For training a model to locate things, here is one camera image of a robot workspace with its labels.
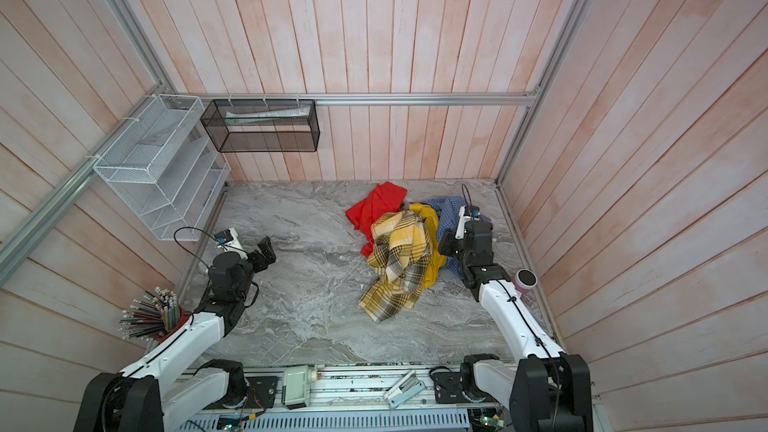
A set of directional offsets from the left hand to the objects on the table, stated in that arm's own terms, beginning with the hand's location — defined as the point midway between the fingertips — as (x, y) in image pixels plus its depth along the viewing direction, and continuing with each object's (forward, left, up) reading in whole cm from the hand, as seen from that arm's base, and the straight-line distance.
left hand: (257, 247), depth 85 cm
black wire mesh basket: (+44, +6, +11) cm, 46 cm away
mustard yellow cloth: (0, -53, -6) cm, 54 cm away
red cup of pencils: (-20, +22, -2) cm, 29 cm away
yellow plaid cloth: (-4, -42, +3) cm, 42 cm away
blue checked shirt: (+12, -57, +4) cm, 58 cm away
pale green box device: (-34, -16, -8) cm, 38 cm away
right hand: (+4, -56, +4) cm, 56 cm away
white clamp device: (-34, -42, -11) cm, 55 cm away
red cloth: (+25, -38, -8) cm, 46 cm away
